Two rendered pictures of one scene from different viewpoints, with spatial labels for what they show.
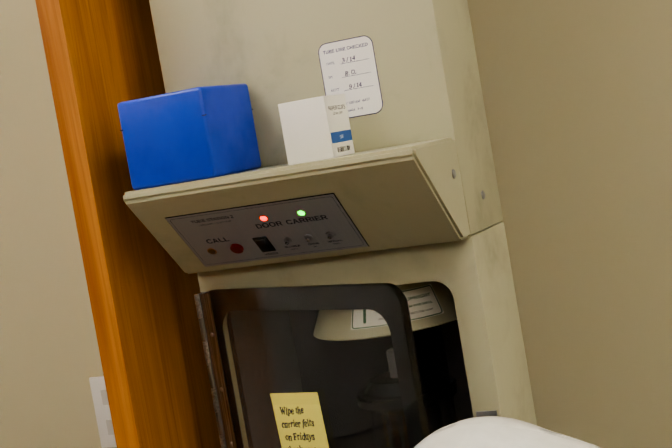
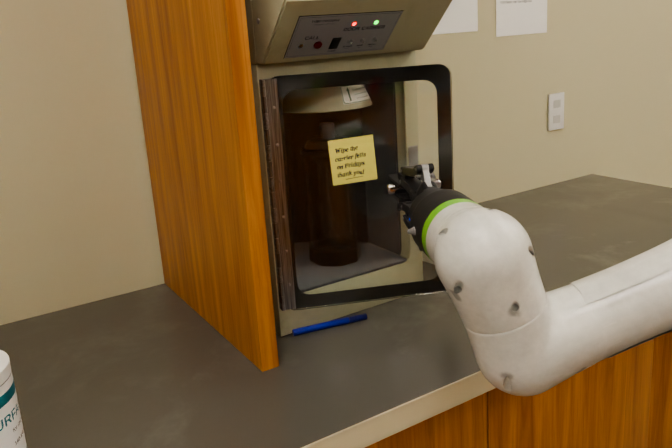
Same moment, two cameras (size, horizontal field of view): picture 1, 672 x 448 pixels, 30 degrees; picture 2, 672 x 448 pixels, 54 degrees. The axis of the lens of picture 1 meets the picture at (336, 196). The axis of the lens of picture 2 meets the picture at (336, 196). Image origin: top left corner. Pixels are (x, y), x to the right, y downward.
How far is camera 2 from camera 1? 1.20 m
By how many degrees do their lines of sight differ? 57
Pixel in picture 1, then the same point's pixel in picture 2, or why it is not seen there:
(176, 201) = (319, 4)
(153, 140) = not seen: outside the picture
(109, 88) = not seen: outside the picture
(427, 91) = not seen: outside the picture
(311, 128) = not seen: outside the picture
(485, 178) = not seen: hidden behind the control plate
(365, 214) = (402, 27)
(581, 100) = not seen: hidden behind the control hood
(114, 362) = (248, 122)
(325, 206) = (391, 19)
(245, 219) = (343, 23)
